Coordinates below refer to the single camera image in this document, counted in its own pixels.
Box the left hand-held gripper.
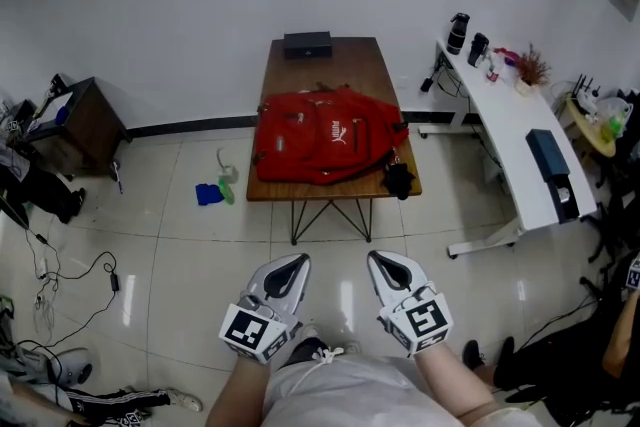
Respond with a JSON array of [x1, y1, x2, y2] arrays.
[[218, 252, 312, 364]]

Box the dried brown plant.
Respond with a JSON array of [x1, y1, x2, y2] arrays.
[[514, 43, 552, 89]]

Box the dark grey tumbler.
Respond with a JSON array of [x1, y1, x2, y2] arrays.
[[445, 12, 472, 56]]

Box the grey round device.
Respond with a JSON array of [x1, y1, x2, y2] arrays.
[[46, 347, 94, 387]]

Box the curved white desk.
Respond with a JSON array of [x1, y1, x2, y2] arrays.
[[417, 38, 599, 261]]

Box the round yellow table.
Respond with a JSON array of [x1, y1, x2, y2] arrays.
[[564, 96, 619, 159]]

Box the brown side cabinet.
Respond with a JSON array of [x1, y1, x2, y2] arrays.
[[28, 73, 133, 177]]

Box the red backpack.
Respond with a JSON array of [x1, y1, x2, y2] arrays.
[[253, 83, 411, 187]]

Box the black rectangular box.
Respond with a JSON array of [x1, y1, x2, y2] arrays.
[[283, 30, 334, 61]]

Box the dark teal box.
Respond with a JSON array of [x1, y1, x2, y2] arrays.
[[525, 128, 572, 179]]

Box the person's left forearm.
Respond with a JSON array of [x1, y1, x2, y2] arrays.
[[204, 353, 274, 427]]

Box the brown wooden table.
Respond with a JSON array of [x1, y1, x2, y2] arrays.
[[245, 36, 423, 246]]

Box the black power adapter with cable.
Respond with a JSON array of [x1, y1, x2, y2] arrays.
[[22, 227, 122, 366]]

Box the person's black trousers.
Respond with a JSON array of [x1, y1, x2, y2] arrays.
[[283, 337, 331, 370]]

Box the open black box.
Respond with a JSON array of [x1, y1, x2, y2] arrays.
[[546, 171, 582, 226]]

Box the small black pouch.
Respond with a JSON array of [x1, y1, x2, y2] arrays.
[[381, 161, 417, 202]]

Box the green plastic item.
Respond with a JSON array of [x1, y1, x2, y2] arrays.
[[217, 176, 237, 207]]

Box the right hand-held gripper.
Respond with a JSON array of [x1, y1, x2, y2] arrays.
[[366, 250, 454, 359]]

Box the black travel mug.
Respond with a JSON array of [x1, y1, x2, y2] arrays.
[[466, 32, 491, 68]]

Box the black office chair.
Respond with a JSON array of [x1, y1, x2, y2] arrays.
[[579, 184, 640, 297]]

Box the blue cloth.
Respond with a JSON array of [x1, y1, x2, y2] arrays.
[[194, 182, 226, 208]]

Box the black router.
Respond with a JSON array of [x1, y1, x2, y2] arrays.
[[572, 73, 602, 112]]

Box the person's white shirt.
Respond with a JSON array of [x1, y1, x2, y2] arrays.
[[259, 353, 544, 427]]

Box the person's right forearm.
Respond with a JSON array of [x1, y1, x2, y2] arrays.
[[412, 341, 502, 421]]

